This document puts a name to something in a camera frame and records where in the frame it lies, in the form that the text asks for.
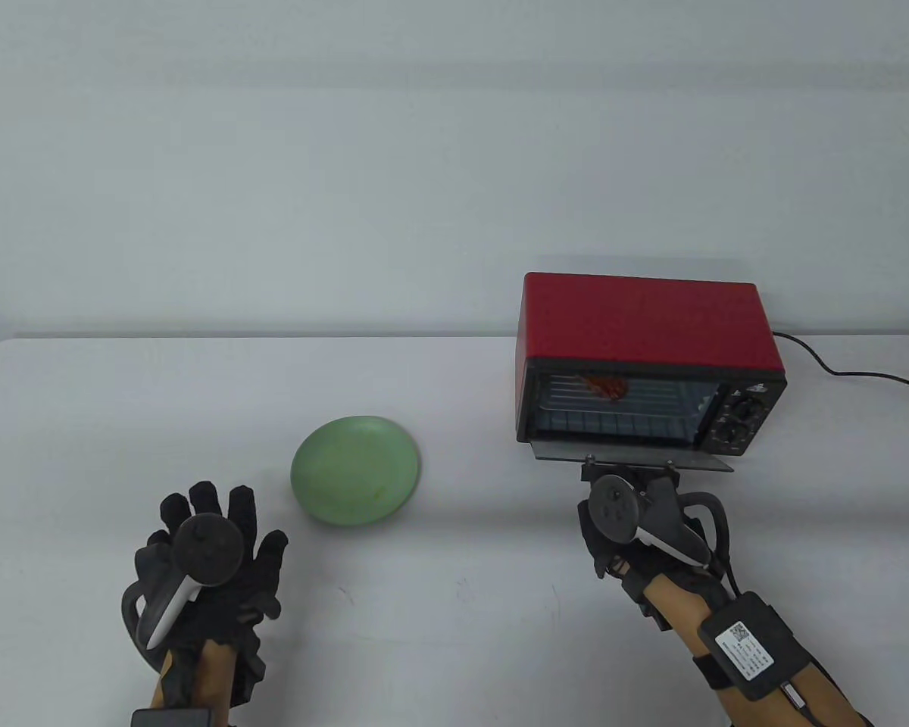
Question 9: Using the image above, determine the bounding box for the person's right hand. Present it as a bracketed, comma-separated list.
[576, 466, 730, 603]

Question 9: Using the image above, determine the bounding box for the person's left hand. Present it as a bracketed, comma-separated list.
[121, 481, 289, 705]

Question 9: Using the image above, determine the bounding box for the green round plate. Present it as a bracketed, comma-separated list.
[290, 415, 421, 529]

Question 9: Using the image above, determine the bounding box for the brown grilled steak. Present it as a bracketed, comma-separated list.
[578, 373, 629, 404]

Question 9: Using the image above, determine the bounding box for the silver metal baking tray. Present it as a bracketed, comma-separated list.
[545, 375, 699, 416]

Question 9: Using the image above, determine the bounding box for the red toaster oven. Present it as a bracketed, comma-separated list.
[515, 273, 788, 474]

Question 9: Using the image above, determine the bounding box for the person's left forearm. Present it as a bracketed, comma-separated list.
[151, 640, 236, 713]

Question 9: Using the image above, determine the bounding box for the person's right forearm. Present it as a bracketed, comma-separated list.
[640, 576, 872, 727]

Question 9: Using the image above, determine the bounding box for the black white left hand controller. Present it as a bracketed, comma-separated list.
[136, 513, 245, 651]

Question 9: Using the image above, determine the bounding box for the black white hand controller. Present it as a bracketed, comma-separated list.
[136, 513, 245, 651]
[589, 474, 713, 569]

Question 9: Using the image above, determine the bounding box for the black white right hand controller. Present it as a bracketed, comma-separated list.
[589, 474, 713, 569]

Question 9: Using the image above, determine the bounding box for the black right wrist sensor box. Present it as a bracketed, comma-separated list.
[698, 594, 811, 699]

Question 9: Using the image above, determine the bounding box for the black wrist sensor box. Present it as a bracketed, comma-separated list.
[698, 594, 811, 699]
[131, 708, 213, 727]

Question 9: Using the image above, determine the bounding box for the black left wrist sensor box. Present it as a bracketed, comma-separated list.
[131, 708, 213, 727]

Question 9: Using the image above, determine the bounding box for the black right wrist strap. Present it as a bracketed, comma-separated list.
[692, 653, 732, 691]

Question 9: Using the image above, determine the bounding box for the black right sensor cable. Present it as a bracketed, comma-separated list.
[776, 682, 826, 727]

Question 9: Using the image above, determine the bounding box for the black oven power cable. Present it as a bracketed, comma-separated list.
[773, 332, 909, 388]

